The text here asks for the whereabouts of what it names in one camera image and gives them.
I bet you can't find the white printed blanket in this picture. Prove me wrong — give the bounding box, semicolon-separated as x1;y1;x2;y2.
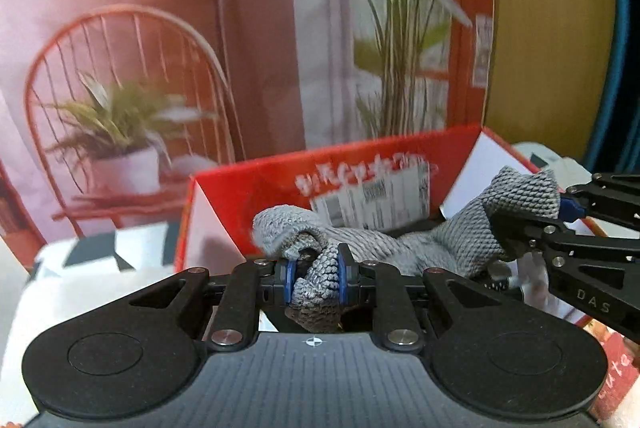
0;141;640;428

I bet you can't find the teal curtain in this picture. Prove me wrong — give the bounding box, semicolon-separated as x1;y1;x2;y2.
582;0;640;175

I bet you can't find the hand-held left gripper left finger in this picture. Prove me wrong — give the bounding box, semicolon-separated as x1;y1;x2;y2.
99;258;301;353

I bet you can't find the grey knitted glove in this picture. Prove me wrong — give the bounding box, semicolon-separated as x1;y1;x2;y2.
250;165;562;335

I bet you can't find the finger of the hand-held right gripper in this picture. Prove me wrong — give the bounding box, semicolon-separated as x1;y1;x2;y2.
559;172;640;230
491;209;640;344

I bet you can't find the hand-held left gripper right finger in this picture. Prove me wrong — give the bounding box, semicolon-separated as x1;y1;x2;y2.
336;243;532;353

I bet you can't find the wooden board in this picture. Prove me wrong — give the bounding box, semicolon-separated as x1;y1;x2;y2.
481;0;619;160

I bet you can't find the red strawberry print cardboard box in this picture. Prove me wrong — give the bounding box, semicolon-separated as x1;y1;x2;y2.
173;121;617;335

